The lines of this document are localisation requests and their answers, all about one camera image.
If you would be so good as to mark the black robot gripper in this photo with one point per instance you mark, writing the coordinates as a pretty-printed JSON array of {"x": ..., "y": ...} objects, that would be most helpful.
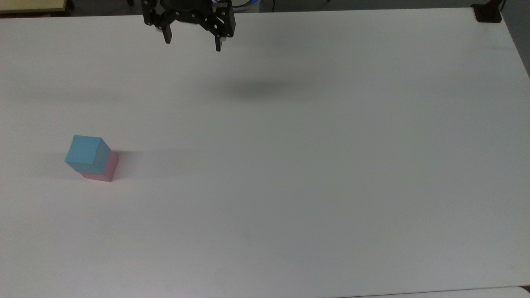
[{"x": 182, "y": 9}]

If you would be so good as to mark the blue cube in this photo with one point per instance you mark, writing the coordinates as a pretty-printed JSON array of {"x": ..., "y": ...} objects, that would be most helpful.
[{"x": 87, "y": 154}]

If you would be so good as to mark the pink cube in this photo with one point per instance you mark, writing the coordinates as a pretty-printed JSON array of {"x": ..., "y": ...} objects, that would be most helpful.
[{"x": 109, "y": 169}]

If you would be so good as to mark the yellow wooden table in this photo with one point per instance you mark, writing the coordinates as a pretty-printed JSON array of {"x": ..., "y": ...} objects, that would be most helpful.
[{"x": 31, "y": 6}]

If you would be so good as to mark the black table clamp mount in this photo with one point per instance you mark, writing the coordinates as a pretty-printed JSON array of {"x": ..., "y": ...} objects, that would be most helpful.
[{"x": 488, "y": 11}]

